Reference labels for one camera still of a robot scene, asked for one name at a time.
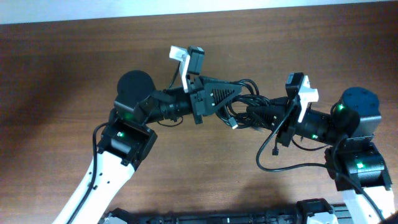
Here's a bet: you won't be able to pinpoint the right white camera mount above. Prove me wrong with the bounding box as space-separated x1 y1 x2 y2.
298 75 319 123

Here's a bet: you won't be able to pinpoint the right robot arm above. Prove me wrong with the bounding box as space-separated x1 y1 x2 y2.
247 87 395 223

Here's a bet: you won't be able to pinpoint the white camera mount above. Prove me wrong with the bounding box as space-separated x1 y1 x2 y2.
169 45 190 93
298 75 319 123

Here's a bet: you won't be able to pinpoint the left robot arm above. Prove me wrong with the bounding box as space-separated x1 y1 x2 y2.
54 70 242 223

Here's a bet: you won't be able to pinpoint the thick black cable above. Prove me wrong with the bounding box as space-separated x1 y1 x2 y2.
216 78 289 130

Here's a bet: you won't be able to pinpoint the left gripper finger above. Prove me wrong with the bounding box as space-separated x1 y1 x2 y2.
201 77 241 90
203 85 242 116

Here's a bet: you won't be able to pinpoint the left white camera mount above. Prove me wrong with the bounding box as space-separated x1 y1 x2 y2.
169 45 190 93

